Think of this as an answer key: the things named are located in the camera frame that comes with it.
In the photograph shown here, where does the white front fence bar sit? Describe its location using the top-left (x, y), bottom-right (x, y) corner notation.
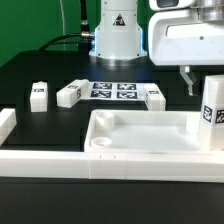
top-left (0, 150), bottom-right (224, 183)

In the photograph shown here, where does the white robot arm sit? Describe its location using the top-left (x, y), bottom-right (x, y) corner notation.
top-left (89, 0), bottom-right (224, 89)

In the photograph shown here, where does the white left fence block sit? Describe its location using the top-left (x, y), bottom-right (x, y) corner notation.
top-left (0, 108), bottom-right (17, 146)

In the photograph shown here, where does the printed marker sheet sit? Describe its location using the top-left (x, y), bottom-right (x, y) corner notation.
top-left (86, 82), bottom-right (144, 101)

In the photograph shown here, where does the thin white cable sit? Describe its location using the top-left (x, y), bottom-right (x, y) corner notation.
top-left (59, 0), bottom-right (66, 52)

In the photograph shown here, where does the black cable with connector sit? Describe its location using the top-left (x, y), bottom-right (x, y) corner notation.
top-left (39, 0), bottom-right (98, 52)

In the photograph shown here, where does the white desk top tray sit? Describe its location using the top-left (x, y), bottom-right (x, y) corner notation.
top-left (84, 110), bottom-right (224, 154)

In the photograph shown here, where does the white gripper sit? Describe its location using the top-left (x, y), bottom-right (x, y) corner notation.
top-left (148, 0), bottom-right (224, 96)

